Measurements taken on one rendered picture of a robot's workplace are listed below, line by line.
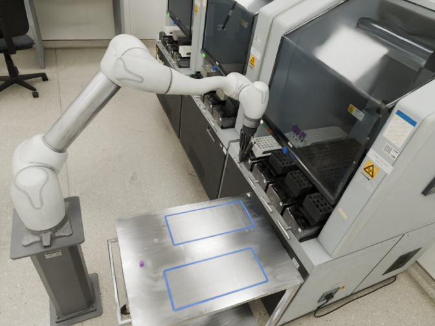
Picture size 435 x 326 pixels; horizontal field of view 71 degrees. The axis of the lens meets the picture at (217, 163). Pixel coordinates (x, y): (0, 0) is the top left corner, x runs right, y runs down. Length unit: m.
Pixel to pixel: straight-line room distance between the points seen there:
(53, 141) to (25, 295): 1.05
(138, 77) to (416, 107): 0.85
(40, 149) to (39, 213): 0.26
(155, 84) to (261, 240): 0.71
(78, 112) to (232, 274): 0.84
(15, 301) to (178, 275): 1.22
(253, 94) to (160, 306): 0.91
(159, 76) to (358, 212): 0.86
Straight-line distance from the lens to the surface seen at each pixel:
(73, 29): 4.81
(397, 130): 1.07
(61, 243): 1.40
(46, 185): 1.26
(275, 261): 1.22
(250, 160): 1.61
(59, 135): 1.37
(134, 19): 4.85
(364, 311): 2.31
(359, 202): 1.22
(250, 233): 1.27
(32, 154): 1.40
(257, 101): 1.40
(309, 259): 1.39
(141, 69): 1.10
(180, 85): 1.17
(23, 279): 2.20
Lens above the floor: 1.81
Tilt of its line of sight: 41 degrees down
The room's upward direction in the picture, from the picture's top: 10 degrees clockwise
